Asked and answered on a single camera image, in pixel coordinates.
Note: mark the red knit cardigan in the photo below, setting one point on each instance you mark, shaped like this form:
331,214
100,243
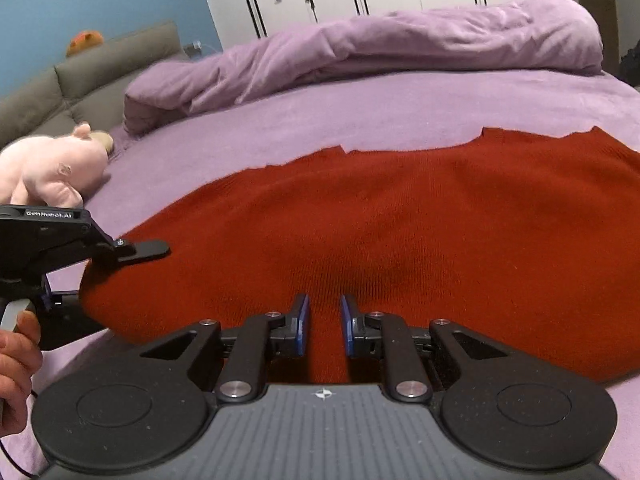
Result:
400,240

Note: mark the pink plush pig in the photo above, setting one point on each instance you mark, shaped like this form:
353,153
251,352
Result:
50,170

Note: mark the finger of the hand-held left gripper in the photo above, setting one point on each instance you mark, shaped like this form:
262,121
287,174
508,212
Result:
147,249

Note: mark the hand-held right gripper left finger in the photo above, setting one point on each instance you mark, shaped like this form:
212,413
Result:
300,325

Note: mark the tan plush toy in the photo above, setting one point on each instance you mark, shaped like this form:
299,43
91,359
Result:
104,140

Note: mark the purple duvet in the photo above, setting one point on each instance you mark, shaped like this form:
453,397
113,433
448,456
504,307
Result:
380,50

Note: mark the grey-green upholstered headboard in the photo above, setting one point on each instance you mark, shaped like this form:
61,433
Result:
90,80

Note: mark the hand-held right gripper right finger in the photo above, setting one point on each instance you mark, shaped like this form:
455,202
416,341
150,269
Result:
346,327

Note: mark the person's left hand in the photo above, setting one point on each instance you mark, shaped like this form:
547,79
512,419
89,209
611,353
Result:
17,360

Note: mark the orange plush toy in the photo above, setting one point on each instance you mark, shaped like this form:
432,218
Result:
85,41

